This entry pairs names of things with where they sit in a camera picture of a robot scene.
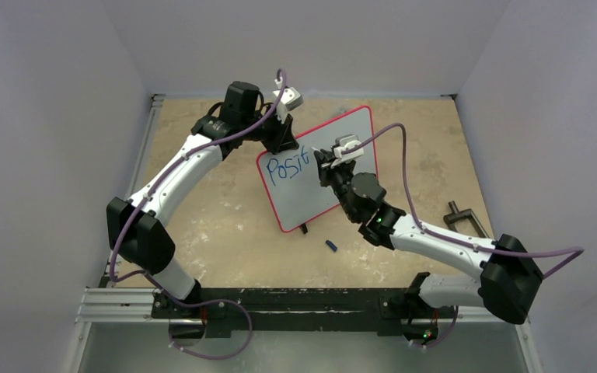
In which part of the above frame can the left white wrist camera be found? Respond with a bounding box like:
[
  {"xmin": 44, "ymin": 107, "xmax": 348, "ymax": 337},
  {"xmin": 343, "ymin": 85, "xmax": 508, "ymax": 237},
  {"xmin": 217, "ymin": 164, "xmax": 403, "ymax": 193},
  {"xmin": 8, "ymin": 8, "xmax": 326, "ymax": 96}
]
[{"xmin": 273, "ymin": 78, "xmax": 304, "ymax": 124}]

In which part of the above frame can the red framed whiteboard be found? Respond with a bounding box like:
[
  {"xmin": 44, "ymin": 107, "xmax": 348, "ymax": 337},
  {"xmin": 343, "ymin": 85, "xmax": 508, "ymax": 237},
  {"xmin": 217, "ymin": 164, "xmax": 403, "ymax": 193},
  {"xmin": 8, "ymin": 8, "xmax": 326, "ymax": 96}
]
[{"xmin": 256, "ymin": 105, "xmax": 374, "ymax": 233}]

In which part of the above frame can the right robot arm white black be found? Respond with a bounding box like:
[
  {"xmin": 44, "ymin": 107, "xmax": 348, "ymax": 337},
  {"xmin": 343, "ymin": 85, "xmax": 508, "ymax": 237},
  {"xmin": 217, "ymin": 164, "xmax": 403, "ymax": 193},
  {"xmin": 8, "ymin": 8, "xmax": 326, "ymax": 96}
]
[{"xmin": 313, "ymin": 149, "xmax": 544, "ymax": 325}]

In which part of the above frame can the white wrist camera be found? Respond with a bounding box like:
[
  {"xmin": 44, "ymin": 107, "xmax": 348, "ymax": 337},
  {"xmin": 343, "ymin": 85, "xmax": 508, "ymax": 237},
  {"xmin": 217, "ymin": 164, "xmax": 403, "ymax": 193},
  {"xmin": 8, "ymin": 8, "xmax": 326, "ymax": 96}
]
[
  {"xmin": 273, "ymin": 78, "xmax": 304, "ymax": 124},
  {"xmin": 330, "ymin": 134, "xmax": 364, "ymax": 169}
]

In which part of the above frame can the blue marker cap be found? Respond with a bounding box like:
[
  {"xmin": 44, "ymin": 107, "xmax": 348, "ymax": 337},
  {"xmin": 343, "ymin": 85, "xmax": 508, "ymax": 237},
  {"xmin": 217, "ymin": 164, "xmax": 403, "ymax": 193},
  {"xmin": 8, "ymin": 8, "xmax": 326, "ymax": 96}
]
[{"xmin": 325, "ymin": 240, "xmax": 337, "ymax": 253}]

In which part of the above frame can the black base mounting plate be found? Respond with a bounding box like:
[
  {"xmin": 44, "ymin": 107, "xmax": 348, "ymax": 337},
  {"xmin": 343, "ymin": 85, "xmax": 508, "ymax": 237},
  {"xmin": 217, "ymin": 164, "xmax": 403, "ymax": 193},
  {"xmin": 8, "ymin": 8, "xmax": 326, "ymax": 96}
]
[{"xmin": 151, "ymin": 288, "xmax": 455, "ymax": 339}]

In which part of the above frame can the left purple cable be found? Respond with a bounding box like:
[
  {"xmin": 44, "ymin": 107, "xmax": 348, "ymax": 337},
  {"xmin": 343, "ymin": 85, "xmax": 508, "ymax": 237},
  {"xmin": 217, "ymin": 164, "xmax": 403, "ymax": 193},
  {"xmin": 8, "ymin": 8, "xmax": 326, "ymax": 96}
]
[{"xmin": 109, "ymin": 68, "xmax": 288, "ymax": 361}]

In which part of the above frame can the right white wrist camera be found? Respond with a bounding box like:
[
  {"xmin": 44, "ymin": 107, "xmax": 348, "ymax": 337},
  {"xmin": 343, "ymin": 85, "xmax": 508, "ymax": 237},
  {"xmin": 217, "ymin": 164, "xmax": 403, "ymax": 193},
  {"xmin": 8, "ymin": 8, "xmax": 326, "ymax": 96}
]
[{"xmin": 330, "ymin": 134, "xmax": 364, "ymax": 169}]

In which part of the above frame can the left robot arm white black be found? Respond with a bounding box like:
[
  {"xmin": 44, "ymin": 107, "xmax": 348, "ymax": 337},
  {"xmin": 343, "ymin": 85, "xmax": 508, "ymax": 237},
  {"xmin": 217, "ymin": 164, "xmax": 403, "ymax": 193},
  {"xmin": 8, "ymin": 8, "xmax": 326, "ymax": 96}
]
[{"xmin": 106, "ymin": 78, "xmax": 303, "ymax": 318}]

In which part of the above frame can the dark metal clamp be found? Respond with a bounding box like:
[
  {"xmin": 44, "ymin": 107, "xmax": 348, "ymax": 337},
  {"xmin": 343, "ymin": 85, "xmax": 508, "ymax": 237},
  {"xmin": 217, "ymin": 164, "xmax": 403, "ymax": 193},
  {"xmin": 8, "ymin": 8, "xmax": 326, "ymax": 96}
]
[{"xmin": 442, "ymin": 200, "xmax": 490, "ymax": 238}]

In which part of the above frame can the purple cable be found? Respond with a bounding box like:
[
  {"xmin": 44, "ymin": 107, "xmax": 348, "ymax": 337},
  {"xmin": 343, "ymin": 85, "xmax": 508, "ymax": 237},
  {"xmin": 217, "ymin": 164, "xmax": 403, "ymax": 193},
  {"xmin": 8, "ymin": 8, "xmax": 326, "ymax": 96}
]
[
  {"xmin": 109, "ymin": 68, "xmax": 288, "ymax": 361},
  {"xmin": 342, "ymin": 123, "xmax": 585, "ymax": 351}
]

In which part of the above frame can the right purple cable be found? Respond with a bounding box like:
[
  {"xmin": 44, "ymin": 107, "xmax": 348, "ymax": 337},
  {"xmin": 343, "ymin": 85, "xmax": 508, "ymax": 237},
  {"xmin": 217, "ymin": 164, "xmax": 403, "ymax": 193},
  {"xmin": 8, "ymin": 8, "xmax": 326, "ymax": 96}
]
[{"xmin": 342, "ymin": 123, "xmax": 585, "ymax": 351}]

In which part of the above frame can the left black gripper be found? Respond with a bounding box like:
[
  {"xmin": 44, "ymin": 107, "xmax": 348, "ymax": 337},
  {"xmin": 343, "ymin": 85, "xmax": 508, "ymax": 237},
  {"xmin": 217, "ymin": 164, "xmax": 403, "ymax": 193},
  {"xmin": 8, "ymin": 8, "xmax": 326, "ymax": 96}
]
[{"xmin": 243, "ymin": 105, "xmax": 298, "ymax": 156}]

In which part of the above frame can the aluminium frame rail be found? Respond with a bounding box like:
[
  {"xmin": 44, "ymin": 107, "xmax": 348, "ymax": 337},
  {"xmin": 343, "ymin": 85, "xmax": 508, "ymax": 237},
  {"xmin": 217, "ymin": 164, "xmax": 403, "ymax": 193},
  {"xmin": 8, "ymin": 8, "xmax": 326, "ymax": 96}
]
[{"xmin": 61, "ymin": 94, "xmax": 166, "ymax": 372}]

